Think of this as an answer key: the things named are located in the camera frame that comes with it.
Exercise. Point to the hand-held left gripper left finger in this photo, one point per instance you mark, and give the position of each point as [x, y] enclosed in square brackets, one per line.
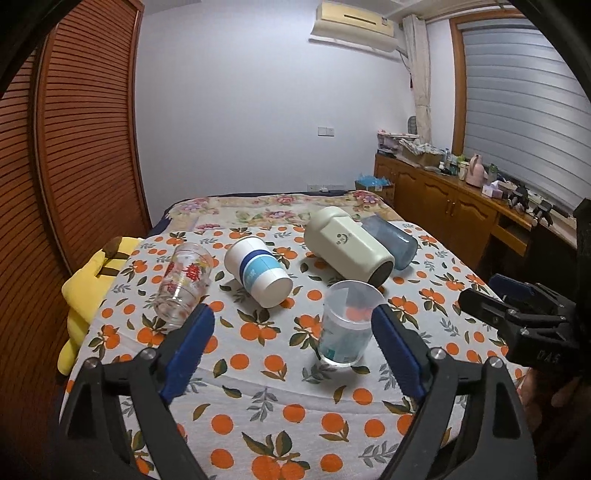
[187, 353]

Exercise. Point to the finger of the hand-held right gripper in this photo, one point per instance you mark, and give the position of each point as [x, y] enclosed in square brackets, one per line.
[517, 287]
[487, 310]

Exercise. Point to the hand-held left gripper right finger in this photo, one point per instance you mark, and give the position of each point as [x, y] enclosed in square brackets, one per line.
[400, 357]

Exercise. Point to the clear plastic cup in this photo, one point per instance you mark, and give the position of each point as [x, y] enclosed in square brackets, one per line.
[347, 325]

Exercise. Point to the glass cup with red print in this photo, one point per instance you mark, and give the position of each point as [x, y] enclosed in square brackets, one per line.
[182, 288]

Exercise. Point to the white cup with blue band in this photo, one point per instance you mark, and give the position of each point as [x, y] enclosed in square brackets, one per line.
[259, 272]

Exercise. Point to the blue translucent cup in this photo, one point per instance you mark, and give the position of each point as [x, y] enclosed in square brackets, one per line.
[395, 242]

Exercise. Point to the cream insulated cup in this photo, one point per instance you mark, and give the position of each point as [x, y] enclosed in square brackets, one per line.
[346, 244]

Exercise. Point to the person's right hand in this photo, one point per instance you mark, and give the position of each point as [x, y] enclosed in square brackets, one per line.
[532, 397]

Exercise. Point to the black clamp tools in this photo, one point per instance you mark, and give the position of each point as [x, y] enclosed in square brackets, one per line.
[531, 203]

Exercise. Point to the tissue box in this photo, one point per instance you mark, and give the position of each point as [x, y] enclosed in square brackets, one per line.
[493, 190]

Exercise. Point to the orange fruit print blanket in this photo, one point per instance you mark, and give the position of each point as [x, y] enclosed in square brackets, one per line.
[281, 397]

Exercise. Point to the yellow plush toy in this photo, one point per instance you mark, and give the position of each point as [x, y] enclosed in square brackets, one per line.
[90, 300]

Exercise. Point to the wooden sideboard cabinet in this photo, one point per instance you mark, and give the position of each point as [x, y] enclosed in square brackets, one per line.
[438, 203]

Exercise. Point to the pink jug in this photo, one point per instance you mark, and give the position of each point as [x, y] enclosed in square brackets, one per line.
[476, 171]

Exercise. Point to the group of small bottles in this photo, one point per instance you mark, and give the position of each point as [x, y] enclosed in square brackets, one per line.
[455, 165]

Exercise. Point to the floral quilt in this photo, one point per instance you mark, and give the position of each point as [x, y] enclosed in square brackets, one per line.
[258, 210]

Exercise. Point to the cardboard box with cloth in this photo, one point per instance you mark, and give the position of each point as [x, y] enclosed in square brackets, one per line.
[421, 152]

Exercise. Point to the blue plastic bag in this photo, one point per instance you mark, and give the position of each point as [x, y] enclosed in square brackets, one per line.
[371, 181]

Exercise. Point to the grey window blind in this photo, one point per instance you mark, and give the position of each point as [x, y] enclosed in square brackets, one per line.
[521, 106]

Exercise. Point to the white power strip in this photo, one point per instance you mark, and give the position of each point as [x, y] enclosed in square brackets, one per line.
[323, 188]

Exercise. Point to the small desk fan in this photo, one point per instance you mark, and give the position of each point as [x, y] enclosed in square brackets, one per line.
[412, 124]

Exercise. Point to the cream curtain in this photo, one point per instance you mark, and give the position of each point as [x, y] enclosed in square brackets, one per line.
[421, 83]

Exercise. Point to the wooden louvred wardrobe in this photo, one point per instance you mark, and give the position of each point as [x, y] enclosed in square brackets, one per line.
[69, 152]

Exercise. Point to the white wall switch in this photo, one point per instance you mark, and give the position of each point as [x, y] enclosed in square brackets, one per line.
[326, 130]

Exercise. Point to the wall air conditioner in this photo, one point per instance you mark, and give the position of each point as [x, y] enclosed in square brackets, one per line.
[353, 25]

